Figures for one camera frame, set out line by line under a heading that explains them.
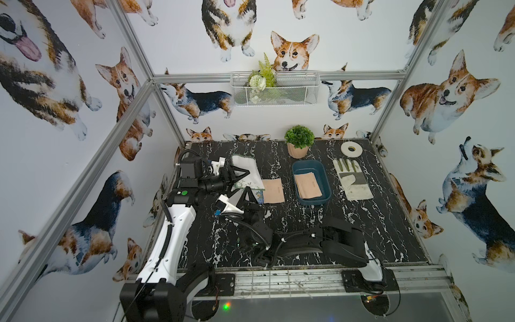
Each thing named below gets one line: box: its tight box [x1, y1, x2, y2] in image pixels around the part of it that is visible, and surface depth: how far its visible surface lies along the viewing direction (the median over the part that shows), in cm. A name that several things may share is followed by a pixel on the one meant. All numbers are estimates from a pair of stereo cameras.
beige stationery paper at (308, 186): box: [294, 171, 323, 199], surface depth 102 cm
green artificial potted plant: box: [284, 124, 316, 149], surface depth 103 cm
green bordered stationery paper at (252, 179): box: [230, 154, 266, 191], surface depth 78 cm
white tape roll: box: [340, 141, 363, 158], surface depth 120 cm
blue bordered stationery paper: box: [251, 189, 266, 206], surface depth 100 cm
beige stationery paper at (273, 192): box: [262, 177, 285, 204], surface depth 102 cm
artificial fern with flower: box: [247, 52, 277, 104], surface depth 84 cm
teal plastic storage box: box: [293, 171, 323, 200], surface depth 102 cm
